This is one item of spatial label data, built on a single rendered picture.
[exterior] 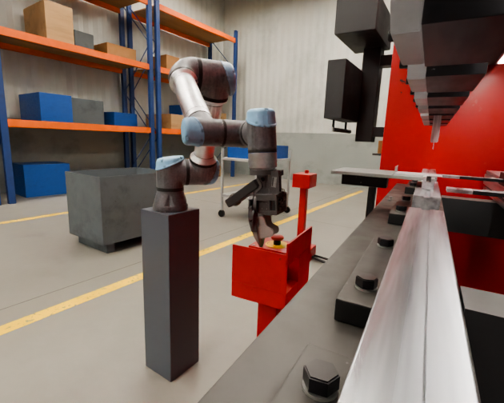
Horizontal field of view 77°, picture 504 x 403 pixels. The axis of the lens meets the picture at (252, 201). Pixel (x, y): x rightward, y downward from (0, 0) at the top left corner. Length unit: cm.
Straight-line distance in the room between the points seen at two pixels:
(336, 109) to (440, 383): 204
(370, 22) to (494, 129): 91
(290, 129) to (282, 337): 875
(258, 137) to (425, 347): 65
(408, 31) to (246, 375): 32
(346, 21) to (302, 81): 681
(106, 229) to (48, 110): 344
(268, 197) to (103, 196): 240
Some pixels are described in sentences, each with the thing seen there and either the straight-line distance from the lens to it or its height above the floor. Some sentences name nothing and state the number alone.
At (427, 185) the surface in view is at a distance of 101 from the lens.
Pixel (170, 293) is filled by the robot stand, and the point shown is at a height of 44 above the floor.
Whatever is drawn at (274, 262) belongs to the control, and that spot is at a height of 78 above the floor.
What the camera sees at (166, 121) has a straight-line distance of 771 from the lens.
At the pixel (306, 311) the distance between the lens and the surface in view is 44.
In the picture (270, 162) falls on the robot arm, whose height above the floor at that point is 103.
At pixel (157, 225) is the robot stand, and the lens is 140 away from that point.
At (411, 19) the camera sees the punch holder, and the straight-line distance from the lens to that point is 30.
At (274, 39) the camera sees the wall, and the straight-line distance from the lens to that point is 977.
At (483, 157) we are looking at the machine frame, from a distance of 198.
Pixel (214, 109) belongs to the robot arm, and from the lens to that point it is 127.
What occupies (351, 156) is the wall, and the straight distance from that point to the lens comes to 840.
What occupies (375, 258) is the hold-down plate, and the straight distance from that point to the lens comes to 57.
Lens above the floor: 109
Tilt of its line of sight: 11 degrees down
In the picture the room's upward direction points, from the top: 2 degrees clockwise
